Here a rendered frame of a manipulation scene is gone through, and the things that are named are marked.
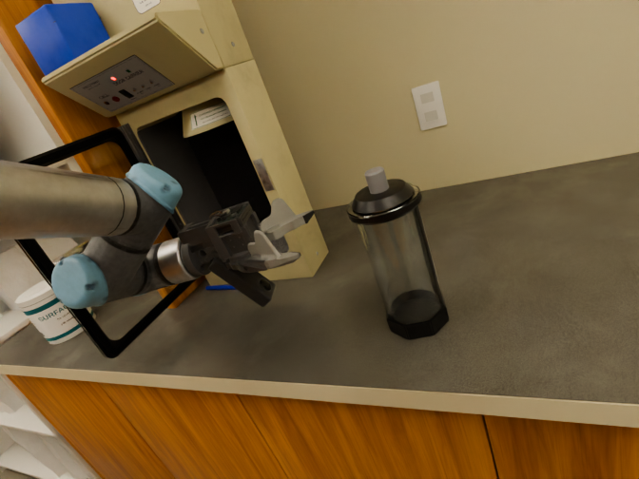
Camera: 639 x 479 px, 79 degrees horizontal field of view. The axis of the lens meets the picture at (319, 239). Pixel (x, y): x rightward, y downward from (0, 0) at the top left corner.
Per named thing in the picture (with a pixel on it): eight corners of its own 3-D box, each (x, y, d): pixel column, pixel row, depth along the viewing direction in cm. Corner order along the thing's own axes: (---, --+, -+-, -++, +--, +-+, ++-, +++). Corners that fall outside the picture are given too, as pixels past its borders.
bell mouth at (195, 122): (213, 122, 100) (203, 101, 98) (268, 103, 92) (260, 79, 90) (167, 143, 87) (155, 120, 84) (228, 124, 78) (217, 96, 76)
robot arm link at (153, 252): (106, 304, 64) (142, 295, 72) (161, 289, 61) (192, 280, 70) (93, 258, 64) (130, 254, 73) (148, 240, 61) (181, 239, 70)
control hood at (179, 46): (114, 115, 86) (88, 68, 82) (225, 67, 71) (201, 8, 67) (69, 130, 77) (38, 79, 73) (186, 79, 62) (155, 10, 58)
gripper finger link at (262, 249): (271, 237, 50) (233, 233, 57) (288, 274, 52) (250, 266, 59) (287, 224, 52) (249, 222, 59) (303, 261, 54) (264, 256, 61)
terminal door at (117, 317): (202, 274, 101) (118, 124, 85) (110, 363, 77) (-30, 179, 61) (199, 274, 102) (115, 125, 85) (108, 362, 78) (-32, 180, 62)
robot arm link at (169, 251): (174, 293, 64) (194, 266, 71) (198, 286, 63) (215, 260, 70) (150, 255, 61) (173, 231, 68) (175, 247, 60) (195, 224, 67)
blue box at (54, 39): (87, 68, 81) (62, 22, 78) (118, 51, 76) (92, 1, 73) (45, 77, 73) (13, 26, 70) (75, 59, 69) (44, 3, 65)
